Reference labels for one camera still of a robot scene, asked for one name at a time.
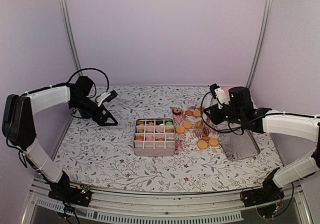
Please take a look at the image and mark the floral tablecloth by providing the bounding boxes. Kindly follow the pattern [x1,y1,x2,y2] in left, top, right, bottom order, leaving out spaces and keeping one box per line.
[54,86,283,193]

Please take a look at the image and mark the silver tin lid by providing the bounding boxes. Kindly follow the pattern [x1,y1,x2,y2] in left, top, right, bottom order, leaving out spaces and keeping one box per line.
[219,130,261,162]

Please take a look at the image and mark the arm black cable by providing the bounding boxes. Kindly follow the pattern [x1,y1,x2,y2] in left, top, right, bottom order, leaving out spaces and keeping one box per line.
[200,91,246,136]
[67,68,110,96]

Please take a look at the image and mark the green round cookie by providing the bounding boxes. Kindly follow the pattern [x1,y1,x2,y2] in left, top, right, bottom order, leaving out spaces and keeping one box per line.
[165,121,173,126]

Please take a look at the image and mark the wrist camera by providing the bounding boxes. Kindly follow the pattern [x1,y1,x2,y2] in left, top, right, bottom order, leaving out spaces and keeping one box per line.
[209,83,229,109]
[95,90,118,107]

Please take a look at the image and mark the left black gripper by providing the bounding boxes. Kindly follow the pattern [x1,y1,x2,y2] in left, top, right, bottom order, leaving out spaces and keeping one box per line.
[70,95,118,126]

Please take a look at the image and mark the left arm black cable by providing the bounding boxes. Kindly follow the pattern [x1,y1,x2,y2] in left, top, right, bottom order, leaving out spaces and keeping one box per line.
[67,68,110,96]

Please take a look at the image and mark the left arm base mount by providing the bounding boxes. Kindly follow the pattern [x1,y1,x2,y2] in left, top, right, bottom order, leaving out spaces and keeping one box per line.
[48,184,92,207]

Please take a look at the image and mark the right aluminium frame post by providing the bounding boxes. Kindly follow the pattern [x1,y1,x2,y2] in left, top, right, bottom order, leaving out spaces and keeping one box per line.
[246,0,273,89]

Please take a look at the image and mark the left aluminium frame post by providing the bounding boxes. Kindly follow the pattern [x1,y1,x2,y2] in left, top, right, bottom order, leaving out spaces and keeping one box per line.
[59,0,82,71]

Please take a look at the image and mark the dark blue cup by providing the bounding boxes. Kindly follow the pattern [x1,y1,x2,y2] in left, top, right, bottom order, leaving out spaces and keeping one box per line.
[75,110,91,119]

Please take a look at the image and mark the aluminium front rail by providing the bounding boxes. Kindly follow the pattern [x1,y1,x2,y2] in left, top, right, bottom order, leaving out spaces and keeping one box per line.
[21,178,316,224]

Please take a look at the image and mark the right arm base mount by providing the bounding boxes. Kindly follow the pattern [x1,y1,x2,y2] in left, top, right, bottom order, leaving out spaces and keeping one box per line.
[240,184,285,207]

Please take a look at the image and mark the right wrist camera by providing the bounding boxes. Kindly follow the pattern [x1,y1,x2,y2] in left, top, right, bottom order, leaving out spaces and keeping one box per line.
[209,83,229,109]

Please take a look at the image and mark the metal serving tongs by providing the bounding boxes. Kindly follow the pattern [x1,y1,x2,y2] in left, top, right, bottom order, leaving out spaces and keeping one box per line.
[195,120,211,139]

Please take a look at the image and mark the brown flower cookie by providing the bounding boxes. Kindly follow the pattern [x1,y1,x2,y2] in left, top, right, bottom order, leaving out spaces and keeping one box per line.
[156,120,164,126]

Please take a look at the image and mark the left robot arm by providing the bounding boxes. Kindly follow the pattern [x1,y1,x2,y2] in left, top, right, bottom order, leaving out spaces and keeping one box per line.
[2,76,118,201]

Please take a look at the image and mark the pink plate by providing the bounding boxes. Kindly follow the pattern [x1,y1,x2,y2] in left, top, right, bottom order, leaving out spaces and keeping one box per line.
[223,87,231,95]

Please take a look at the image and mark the orange swirl cookie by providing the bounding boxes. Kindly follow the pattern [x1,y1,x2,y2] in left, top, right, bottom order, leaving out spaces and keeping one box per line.
[137,120,145,126]

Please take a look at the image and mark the aluminium frame post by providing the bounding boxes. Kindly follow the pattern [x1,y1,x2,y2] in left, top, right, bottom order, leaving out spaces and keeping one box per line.
[246,0,273,89]
[59,0,82,71]

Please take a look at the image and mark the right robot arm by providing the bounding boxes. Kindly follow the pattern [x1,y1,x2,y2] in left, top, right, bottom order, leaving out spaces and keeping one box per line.
[201,84,320,202]

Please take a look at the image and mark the metal tin with white dividers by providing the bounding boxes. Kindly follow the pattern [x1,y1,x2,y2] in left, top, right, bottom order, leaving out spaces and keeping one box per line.
[133,118,176,157]

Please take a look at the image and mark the chocolate donut cookie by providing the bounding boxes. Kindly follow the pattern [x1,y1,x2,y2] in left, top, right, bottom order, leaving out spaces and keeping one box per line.
[172,108,182,116]

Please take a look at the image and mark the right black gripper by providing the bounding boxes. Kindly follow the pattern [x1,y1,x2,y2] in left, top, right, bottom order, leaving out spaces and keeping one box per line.
[204,103,244,125]

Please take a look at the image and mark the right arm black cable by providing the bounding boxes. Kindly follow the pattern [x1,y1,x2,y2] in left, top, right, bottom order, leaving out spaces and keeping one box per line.
[200,91,246,136]

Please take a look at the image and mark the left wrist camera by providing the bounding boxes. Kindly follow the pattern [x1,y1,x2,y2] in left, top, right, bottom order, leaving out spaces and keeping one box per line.
[95,90,118,107]

